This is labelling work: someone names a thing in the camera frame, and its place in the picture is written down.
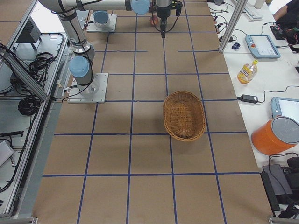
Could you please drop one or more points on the blue teach pendant near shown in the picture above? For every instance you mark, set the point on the blue teach pendant near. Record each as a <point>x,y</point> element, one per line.
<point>287,107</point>

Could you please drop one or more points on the wicker basket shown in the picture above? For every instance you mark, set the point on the wicker basket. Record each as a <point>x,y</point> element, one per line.
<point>184,117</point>

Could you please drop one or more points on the black equipment box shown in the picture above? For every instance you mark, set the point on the black equipment box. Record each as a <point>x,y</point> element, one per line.
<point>276,186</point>

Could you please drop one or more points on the red apple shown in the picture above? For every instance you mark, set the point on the red apple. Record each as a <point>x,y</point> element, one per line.
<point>153,20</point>

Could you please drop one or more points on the person in dark clothes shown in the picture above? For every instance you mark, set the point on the person in dark clothes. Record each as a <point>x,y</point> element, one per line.
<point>288,19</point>

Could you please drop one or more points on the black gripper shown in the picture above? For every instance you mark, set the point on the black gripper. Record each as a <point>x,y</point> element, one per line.
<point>163,12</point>

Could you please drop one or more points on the blue teach pendant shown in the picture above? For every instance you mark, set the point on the blue teach pendant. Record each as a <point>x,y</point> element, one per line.
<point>287,107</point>
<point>262,47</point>

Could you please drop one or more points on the dark blue checkered pouch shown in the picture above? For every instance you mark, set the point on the dark blue checkered pouch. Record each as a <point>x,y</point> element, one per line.
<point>236,46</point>

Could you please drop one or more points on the white keyboard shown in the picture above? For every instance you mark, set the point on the white keyboard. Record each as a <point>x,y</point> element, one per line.
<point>252,13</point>

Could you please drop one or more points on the aluminium side frame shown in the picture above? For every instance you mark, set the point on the aluminium side frame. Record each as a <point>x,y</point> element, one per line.
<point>22,113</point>

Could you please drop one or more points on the black power adapter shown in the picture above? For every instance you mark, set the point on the black power adapter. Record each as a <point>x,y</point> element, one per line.
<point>248,98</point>

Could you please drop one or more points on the blue teach pendant far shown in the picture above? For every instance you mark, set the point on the blue teach pendant far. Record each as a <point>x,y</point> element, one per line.
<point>262,47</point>

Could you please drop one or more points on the orange juice bottle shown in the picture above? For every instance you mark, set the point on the orange juice bottle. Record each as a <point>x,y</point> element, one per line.
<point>247,72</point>

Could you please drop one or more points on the aluminium frame post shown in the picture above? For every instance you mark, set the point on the aluminium frame post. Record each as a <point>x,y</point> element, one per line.
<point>232,24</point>

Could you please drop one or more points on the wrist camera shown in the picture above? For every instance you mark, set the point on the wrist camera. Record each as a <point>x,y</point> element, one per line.
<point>177,6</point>

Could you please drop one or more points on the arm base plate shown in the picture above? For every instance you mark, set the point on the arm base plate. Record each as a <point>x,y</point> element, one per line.
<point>94,93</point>
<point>108,27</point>

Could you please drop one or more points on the orange cylindrical container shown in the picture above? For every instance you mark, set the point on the orange cylindrical container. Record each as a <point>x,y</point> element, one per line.
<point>277,135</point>

